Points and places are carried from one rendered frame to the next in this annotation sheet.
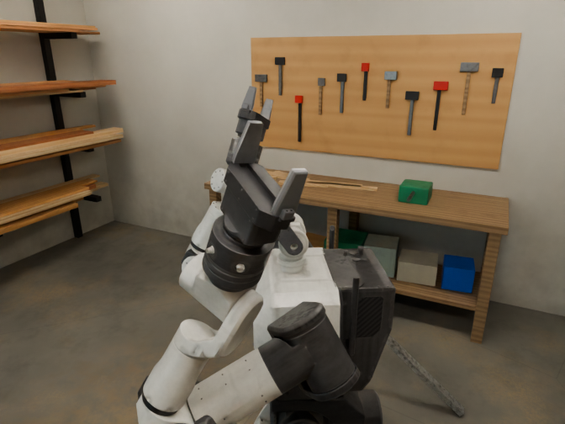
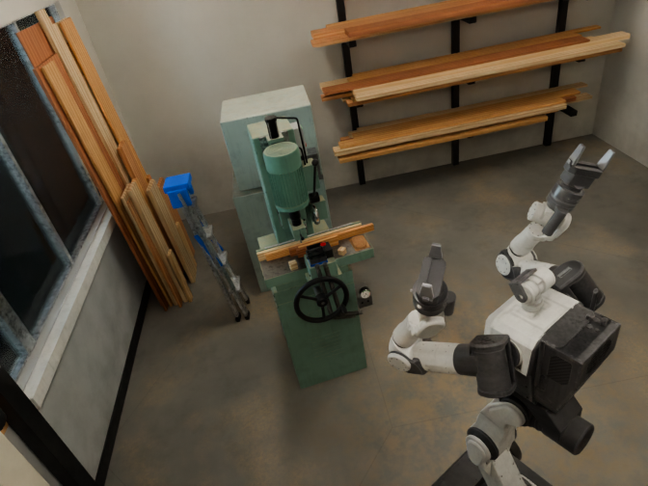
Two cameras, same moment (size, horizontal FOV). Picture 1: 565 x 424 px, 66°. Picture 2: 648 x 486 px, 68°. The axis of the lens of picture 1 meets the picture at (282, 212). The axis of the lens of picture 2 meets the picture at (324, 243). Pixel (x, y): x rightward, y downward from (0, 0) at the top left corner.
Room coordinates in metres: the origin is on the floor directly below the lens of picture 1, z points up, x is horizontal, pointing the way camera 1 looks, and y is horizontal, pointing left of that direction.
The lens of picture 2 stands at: (-0.10, -0.64, 2.42)
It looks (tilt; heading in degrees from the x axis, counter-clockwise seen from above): 35 degrees down; 62
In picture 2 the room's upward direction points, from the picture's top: 11 degrees counter-clockwise
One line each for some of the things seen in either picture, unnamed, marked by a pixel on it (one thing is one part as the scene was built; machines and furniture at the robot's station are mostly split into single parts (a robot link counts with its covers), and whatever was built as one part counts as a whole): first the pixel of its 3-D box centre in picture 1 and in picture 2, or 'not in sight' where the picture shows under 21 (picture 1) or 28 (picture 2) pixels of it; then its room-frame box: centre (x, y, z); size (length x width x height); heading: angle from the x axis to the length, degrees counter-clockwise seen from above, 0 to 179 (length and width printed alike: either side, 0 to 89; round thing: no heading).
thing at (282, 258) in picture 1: (291, 239); (534, 287); (0.88, -0.02, 1.44); 0.10 x 0.07 x 0.09; 4
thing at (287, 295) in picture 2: not in sight; (302, 258); (0.86, 1.45, 0.76); 0.57 x 0.45 x 0.09; 71
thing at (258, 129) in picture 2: not in sight; (282, 186); (0.92, 1.61, 1.16); 0.22 x 0.22 x 0.72; 71
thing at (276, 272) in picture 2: not in sight; (317, 262); (0.84, 1.22, 0.87); 0.61 x 0.30 x 0.06; 161
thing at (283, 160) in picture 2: not in sight; (286, 177); (0.82, 1.34, 1.35); 0.18 x 0.18 x 0.31
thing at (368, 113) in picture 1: (364, 98); not in sight; (3.44, -0.63, 1.50); 2.00 x 0.04 x 0.90; 64
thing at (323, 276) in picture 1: (316, 317); (545, 347); (0.88, -0.08, 1.23); 0.34 x 0.30 x 0.36; 4
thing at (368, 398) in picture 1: (324, 405); (544, 407); (0.88, -0.11, 0.97); 0.28 x 0.13 x 0.18; 94
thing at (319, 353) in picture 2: not in sight; (313, 309); (0.86, 1.45, 0.36); 0.58 x 0.45 x 0.71; 71
